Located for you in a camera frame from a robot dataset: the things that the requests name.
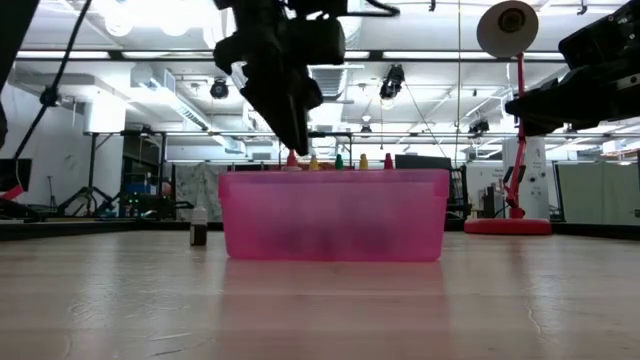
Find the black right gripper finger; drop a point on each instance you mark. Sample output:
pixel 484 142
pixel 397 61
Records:
pixel 547 95
pixel 552 114

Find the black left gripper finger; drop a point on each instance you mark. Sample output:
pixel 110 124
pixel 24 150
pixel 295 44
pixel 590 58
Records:
pixel 309 95
pixel 280 105

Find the large green-tipped coloring bottle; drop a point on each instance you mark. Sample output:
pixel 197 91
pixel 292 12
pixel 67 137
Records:
pixel 339 162

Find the pink translucent plastic bin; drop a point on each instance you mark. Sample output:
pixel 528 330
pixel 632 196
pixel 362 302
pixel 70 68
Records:
pixel 335 220

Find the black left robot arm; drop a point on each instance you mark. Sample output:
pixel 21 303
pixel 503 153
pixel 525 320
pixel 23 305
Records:
pixel 15 25

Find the black hanging spotlight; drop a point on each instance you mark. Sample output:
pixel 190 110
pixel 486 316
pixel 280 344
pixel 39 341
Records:
pixel 219 89
pixel 392 82
pixel 50 96
pixel 479 126

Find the pale green partition panel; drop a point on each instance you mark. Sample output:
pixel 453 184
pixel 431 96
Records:
pixel 595 190

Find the red desk lamp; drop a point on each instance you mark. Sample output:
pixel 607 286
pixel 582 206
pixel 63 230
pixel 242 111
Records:
pixel 507 227

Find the black computer monitor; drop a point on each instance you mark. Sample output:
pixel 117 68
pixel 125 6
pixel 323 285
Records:
pixel 422 162
pixel 15 175

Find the silver ventilation duct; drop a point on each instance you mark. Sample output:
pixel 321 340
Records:
pixel 332 82

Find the black background frame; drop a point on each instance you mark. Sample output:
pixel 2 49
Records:
pixel 93 160

